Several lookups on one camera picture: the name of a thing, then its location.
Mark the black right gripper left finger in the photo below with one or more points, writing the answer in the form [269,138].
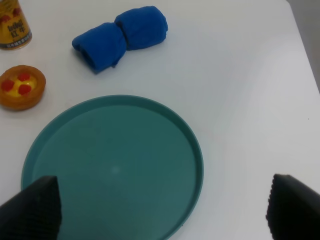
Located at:
[35,213]

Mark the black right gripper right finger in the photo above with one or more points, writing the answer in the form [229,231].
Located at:
[293,211]

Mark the blue towel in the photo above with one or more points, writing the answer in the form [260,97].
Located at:
[139,28]

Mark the teal round plate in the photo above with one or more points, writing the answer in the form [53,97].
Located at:
[128,168]

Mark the orange fruit tart toy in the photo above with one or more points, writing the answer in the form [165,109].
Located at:
[21,87]

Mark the gold Red Bull can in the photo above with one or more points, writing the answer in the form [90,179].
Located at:
[15,31]

